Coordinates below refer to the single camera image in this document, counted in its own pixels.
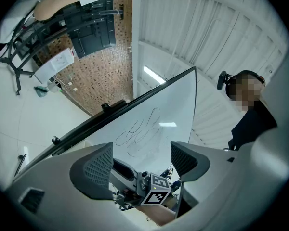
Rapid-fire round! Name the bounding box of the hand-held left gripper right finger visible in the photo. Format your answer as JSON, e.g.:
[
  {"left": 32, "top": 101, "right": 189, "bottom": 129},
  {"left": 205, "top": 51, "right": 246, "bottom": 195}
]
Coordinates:
[{"left": 170, "top": 141, "right": 238, "bottom": 219}]

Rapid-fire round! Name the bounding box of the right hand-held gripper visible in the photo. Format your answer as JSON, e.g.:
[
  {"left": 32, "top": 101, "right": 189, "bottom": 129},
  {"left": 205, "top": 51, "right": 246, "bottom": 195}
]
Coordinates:
[{"left": 110, "top": 158, "right": 171, "bottom": 210}]

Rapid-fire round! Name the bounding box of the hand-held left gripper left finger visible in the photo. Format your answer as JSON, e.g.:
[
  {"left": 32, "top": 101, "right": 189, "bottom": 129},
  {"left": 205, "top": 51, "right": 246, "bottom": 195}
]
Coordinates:
[{"left": 5, "top": 142, "right": 135, "bottom": 231}]

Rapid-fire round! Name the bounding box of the white whiteboard on black stand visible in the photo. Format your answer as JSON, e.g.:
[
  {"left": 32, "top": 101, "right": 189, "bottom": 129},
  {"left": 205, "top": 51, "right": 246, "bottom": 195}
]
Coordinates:
[{"left": 13, "top": 66, "right": 198, "bottom": 178}]

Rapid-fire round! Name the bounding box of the person in black shirt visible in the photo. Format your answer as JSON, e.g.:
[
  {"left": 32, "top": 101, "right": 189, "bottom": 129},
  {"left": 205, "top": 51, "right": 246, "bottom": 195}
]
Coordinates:
[{"left": 227, "top": 102, "right": 279, "bottom": 151}]

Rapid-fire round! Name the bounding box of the person's head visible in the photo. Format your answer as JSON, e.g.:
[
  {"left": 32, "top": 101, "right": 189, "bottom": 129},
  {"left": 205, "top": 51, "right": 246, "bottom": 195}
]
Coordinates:
[{"left": 225, "top": 70, "right": 265, "bottom": 112}]

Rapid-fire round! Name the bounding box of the grey trash bin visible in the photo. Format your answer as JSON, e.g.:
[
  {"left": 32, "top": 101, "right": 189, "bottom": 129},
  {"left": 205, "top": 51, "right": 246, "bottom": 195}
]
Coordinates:
[{"left": 48, "top": 77, "right": 63, "bottom": 93}]

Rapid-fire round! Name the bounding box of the teal dustpan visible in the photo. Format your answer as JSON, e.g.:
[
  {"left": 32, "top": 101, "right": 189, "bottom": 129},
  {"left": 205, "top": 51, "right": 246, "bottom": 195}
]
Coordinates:
[{"left": 33, "top": 85, "right": 49, "bottom": 98}]

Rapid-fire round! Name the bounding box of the long ceiling light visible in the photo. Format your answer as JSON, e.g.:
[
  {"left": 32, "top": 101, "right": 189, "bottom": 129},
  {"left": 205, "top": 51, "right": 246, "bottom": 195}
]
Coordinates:
[{"left": 144, "top": 65, "right": 167, "bottom": 84}]

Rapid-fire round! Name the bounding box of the black monitor stand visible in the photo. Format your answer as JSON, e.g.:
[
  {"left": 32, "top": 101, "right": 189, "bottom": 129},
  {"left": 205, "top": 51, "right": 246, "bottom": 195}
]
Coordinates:
[{"left": 0, "top": 15, "right": 70, "bottom": 96}]

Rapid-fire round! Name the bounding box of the black monitor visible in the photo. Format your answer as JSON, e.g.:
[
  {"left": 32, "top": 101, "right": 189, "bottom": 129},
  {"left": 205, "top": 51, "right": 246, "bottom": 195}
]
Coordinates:
[{"left": 65, "top": 0, "right": 123, "bottom": 59}]

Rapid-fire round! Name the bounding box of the black head camera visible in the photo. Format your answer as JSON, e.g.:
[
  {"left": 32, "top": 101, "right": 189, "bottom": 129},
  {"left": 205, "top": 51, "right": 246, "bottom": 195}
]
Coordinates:
[{"left": 216, "top": 70, "right": 233, "bottom": 91}]

